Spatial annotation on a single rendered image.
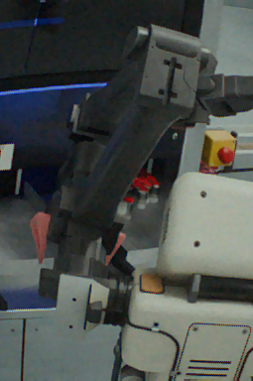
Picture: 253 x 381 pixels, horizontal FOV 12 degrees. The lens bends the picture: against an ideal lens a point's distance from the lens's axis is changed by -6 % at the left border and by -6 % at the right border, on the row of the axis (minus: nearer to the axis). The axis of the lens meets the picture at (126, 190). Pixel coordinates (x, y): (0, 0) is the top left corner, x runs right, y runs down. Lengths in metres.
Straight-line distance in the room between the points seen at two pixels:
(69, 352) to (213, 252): 1.32
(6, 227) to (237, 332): 1.00
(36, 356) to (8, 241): 0.49
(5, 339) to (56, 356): 0.17
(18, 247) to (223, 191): 0.88
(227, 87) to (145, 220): 0.67
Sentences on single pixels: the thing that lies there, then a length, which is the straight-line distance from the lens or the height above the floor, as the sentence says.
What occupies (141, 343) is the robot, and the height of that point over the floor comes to 1.17.
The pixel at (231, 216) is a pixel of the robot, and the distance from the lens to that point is 1.71.
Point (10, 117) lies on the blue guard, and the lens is 2.55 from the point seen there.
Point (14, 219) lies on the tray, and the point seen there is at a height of 0.88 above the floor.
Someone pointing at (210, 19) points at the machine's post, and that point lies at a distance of 2.71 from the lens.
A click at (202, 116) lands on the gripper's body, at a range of 2.29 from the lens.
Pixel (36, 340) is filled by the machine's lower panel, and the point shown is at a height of 0.50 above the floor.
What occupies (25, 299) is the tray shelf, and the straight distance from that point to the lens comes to 2.33.
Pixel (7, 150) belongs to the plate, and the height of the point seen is 1.04.
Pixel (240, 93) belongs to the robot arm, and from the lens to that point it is 2.13.
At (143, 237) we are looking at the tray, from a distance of 2.66.
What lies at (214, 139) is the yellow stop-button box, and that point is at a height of 1.03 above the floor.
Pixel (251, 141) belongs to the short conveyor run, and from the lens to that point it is 3.10.
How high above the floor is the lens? 2.07
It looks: 25 degrees down
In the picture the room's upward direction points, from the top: 10 degrees clockwise
